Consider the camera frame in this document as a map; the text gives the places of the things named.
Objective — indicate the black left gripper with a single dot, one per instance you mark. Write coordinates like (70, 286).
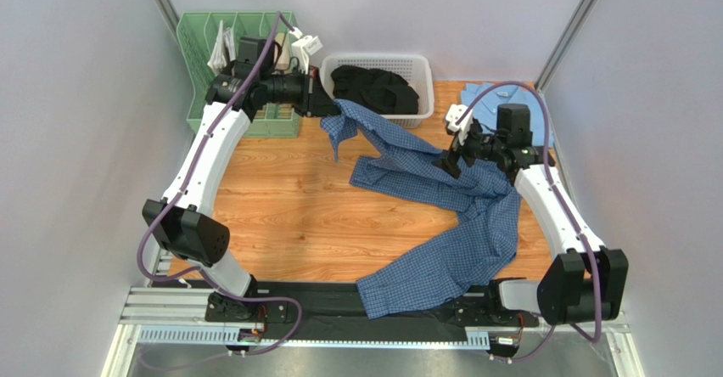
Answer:
(318, 102)

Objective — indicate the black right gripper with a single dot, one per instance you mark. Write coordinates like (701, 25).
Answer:
(460, 154)

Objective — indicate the blue checked long sleeve shirt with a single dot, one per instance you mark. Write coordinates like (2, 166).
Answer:
(481, 242)

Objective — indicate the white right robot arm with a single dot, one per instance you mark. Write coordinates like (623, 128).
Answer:
(586, 280)

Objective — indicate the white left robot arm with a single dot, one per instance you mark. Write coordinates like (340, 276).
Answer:
(180, 221)

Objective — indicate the tan book in organizer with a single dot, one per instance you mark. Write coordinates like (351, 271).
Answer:
(282, 56)

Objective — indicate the black garment in basket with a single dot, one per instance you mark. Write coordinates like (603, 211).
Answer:
(381, 91)

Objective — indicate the white plastic basket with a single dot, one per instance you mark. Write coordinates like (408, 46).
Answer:
(413, 68)

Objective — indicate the white papers in organizer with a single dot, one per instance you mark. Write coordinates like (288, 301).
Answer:
(224, 52)

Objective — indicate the green plastic file organizer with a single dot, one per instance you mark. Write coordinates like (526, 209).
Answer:
(197, 33)

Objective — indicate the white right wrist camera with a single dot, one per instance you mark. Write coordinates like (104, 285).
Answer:
(458, 121)

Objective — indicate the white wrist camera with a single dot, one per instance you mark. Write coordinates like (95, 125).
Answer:
(303, 48)
(458, 121)

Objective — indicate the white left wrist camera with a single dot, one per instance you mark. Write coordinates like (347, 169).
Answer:
(303, 48)

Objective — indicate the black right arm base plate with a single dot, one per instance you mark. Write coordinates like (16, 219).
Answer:
(480, 310)

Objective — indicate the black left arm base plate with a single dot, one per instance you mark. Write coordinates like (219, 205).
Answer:
(223, 309)

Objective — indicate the aluminium rail frame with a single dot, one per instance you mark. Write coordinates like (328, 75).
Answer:
(307, 234)

